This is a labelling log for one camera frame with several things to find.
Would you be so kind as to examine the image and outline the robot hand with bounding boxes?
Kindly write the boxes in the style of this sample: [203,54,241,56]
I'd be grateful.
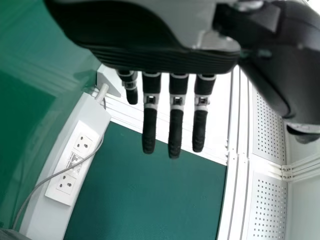
[44,0,320,160]

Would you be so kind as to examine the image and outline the white socket strip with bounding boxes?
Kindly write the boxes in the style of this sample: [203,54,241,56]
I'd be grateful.
[44,96,112,207]

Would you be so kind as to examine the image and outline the white perforated panel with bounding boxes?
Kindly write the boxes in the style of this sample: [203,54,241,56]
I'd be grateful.
[249,89,291,162]
[250,169,289,240]

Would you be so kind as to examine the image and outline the grey corrugated hose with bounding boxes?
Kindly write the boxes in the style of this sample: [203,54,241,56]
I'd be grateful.
[93,83,111,104]

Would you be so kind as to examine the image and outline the grey cable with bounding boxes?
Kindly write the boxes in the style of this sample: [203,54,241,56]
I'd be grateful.
[11,96,107,232]

